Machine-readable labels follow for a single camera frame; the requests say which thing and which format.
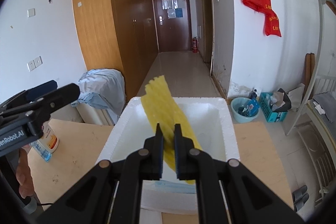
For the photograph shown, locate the blue surgical face mask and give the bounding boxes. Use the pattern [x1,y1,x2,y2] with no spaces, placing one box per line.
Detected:
[147,180,196,194]

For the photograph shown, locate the yellow foam fruit net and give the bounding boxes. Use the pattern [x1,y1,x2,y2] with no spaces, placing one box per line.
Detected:
[141,75,202,171]

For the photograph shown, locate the person left hand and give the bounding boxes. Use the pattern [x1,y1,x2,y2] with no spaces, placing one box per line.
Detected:
[15,144,35,198]

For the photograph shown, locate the white lotion pump bottle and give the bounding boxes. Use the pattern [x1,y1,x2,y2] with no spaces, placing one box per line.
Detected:
[38,122,59,153]

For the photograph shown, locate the blue spray bottle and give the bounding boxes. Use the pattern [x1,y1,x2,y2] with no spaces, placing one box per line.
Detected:
[30,140,52,162]

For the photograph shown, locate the grey slippers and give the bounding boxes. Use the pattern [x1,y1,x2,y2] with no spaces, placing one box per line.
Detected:
[291,185,309,212]

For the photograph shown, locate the white styrofoam box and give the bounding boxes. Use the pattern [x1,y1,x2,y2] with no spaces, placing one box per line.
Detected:
[96,96,241,215]

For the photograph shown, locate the teal cardboard box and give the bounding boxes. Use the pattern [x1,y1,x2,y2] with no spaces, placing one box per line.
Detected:
[259,88,291,123]

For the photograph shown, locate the blue plastic basin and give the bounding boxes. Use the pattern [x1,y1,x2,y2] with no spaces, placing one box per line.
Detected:
[231,97,260,123]

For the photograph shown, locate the metal bunk bed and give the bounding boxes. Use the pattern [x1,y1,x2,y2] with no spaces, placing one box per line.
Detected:
[285,0,335,205]

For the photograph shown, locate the wooden wardrobe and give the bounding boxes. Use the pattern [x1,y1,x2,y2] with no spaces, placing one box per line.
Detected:
[72,0,158,100]

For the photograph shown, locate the red fire extinguisher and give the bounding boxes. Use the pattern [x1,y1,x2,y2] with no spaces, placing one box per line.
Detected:
[192,37,198,53]

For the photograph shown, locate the dark brown entrance door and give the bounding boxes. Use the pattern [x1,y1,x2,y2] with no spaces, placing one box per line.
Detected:
[153,0,192,52]

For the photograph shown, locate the red hanging bags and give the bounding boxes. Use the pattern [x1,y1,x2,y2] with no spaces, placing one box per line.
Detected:
[242,0,282,37]

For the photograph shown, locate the wall light switch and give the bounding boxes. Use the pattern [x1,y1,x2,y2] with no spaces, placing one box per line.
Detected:
[27,56,43,72]

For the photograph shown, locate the side room door frame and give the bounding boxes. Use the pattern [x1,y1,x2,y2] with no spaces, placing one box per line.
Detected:
[202,0,215,76]

